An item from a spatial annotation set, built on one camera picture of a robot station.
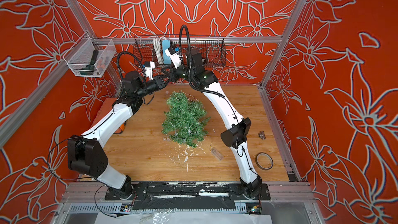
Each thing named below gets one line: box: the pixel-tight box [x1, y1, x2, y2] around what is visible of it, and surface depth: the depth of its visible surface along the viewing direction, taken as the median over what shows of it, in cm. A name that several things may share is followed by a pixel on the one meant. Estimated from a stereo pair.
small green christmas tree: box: [161, 91, 211, 148], surface depth 70 cm
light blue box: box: [161, 39, 172, 65], surface depth 91 cm
